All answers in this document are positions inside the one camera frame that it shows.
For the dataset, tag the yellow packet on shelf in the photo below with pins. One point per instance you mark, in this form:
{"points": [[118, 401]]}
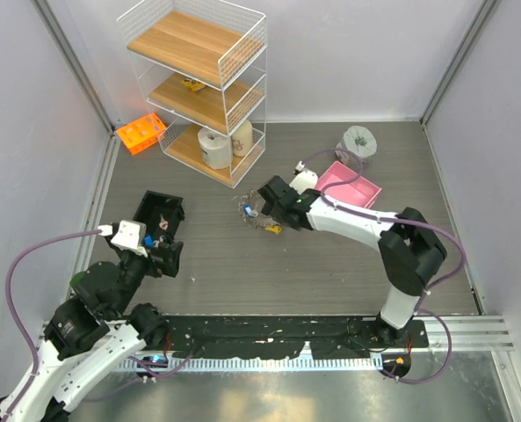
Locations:
{"points": [[193, 84]]}

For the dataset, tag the white wire shelf rack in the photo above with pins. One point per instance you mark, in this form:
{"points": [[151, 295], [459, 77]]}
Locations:
{"points": [[202, 68]]}

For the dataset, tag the orange plastic crate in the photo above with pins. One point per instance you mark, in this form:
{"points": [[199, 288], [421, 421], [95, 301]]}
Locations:
{"points": [[141, 134]]}

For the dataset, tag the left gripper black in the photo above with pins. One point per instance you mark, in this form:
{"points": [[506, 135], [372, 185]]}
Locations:
{"points": [[158, 265]]}

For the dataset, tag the cream lotion bottle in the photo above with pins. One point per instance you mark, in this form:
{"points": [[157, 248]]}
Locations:
{"points": [[242, 139]]}

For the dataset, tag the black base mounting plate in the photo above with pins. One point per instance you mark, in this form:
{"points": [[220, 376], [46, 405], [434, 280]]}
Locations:
{"points": [[284, 337]]}

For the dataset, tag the white slotted cable duct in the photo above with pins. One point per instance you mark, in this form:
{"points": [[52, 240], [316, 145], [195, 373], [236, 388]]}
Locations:
{"points": [[304, 362]]}

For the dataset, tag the black plastic bin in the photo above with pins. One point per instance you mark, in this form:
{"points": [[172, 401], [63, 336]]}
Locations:
{"points": [[162, 215]]}

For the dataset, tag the blue tagged key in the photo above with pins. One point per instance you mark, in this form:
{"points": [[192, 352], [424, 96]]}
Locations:
{"points": [[250, 212]]}

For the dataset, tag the white toilet paper roll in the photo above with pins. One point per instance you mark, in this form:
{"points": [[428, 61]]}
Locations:
{"points": [[215, 148]]}

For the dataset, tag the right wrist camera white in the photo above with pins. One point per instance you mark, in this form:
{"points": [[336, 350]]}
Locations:
{"points": [[303, 178]]}

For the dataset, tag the yellow tagged key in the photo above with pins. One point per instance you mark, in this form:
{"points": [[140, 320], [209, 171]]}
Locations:
{"points": [[276, 229]]}

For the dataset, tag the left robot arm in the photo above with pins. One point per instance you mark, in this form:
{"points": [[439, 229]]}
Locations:
{"points": [[79, 348]]}

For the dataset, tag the pink open box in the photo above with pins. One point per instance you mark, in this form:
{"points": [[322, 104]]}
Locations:
{"points": [[361, 192]]}

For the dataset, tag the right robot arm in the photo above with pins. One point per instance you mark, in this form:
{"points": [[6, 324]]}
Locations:
{"points": [[410, 251]]}

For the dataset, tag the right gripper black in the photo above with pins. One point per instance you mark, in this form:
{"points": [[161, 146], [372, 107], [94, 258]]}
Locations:
{"points": [[272, 211]]}

